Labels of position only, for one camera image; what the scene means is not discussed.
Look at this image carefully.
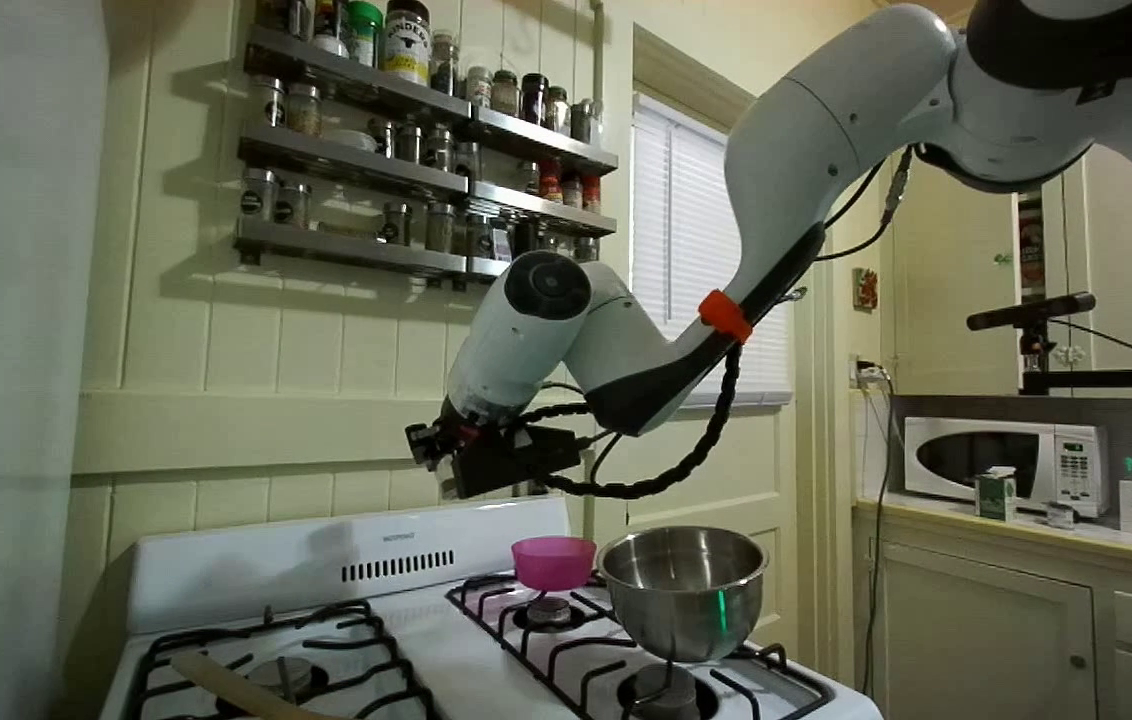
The white gas stove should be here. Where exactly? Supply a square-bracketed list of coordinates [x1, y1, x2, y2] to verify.
[114, 500, 885, 720]

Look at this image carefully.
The metal wall spice rack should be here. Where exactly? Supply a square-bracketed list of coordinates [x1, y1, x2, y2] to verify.
[234, 0, 617, 286]

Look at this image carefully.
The small tin can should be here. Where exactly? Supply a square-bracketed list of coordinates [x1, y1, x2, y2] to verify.
[976, 464, 1015, 519]

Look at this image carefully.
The wooden spoon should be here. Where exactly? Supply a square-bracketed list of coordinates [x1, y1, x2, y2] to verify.
[173, 650, 324, 720]

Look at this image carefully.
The white window blind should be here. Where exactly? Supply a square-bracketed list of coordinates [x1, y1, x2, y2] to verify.
[629, 96, 790, 410]

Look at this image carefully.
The black camera stand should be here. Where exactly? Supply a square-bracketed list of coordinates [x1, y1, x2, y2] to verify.
[961, 183, 1132, 400]

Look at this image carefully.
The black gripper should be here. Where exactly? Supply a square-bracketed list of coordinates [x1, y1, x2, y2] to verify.
[402, 405, 582, 500]

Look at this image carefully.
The left black burner grate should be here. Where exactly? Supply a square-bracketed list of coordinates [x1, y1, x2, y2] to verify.
[105, 598, 444, 720]

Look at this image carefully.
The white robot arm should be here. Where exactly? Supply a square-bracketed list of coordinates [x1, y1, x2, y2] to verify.
[402, 0, 1132, 494]

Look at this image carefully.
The white microwave oven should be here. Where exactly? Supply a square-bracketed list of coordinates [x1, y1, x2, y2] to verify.
[902, 414, 1108, 519]

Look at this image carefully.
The white kitchen counter cabinet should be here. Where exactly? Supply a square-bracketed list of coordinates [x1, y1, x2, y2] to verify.
[855, 500, 1132, 720]

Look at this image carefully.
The black burner grate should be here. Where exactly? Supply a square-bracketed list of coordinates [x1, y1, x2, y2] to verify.
[449, 574, 837, 720]
[105, 598, 444, 720]

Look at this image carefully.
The large white label bottle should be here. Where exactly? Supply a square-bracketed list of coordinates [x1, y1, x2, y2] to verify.
[381, 0, 430, 84]

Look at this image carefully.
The pink plastic bowl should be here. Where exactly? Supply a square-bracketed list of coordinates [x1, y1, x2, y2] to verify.
[512, 534, 596, 590]

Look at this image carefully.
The right black burner grate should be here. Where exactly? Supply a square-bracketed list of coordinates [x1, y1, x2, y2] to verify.
[449, 574, 837, 720]

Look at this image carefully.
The steel mixing bowl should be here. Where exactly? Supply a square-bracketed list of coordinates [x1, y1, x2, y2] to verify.
[599, 524, 763, 662]

